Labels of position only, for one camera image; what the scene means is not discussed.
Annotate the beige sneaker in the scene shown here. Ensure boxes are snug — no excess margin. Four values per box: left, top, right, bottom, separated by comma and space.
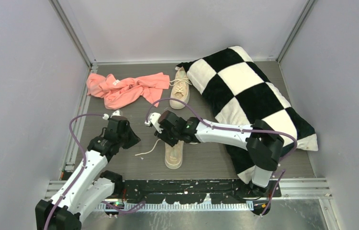
134, 138, 199, 170
169, 67, 192, 110

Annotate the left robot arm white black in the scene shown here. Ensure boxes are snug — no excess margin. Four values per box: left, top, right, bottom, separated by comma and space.
35, 110, 140, 230

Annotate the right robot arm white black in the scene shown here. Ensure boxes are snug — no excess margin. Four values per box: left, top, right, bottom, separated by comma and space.
145, 111, 284, 197

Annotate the pink cloth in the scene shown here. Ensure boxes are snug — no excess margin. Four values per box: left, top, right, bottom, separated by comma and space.
86, 72, 170, 110

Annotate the black white checkered pillow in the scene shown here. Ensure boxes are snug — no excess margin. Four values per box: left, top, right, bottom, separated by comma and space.
176, 46, 319, 185

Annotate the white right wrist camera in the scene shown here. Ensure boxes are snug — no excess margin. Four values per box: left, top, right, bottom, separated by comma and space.
145, 112, 163, 133

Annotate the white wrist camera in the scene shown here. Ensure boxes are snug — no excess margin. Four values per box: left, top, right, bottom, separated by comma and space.
145, 112, 163, 133
102, 110, 121, 120

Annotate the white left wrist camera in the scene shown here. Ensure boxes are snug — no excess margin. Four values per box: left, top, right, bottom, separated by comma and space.
102, 110, 121, 120

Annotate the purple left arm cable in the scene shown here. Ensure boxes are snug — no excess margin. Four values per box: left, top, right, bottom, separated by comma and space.
43, 114, 147, 230

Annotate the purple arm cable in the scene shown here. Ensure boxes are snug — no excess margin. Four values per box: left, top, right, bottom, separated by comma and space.
43, 114, 147, 230
145, 97, 298, 217

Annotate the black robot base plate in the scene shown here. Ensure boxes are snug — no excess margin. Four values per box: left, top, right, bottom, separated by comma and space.
108, 179, 276, 205

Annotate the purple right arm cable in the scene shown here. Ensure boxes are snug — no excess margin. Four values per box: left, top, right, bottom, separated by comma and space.
145, 97, 298, 217

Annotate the aluminium front rail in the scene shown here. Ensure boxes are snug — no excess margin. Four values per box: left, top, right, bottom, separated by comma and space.
44, 178, 332, 215

